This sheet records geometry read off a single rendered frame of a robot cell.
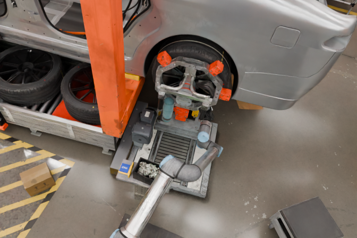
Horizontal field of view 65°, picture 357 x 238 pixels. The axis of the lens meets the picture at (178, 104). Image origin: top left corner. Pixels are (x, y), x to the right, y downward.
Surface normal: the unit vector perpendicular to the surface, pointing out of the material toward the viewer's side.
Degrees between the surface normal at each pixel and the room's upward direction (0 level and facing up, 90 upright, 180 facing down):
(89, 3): 90
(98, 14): 90
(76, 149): 0
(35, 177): 0
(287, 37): 90
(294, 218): 0
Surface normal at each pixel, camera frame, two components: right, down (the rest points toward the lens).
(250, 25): -0.22, 0.75
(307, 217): 0.11, -0.62
